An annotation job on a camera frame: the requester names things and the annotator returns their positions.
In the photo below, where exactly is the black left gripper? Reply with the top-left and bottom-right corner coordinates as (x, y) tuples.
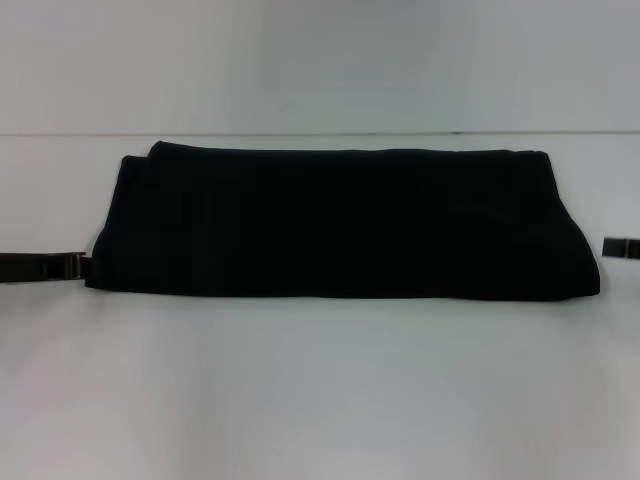
(0, 250), (95, 286)

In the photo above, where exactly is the black shirt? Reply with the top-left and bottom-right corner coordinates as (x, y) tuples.
(83, 139), (601, 304)

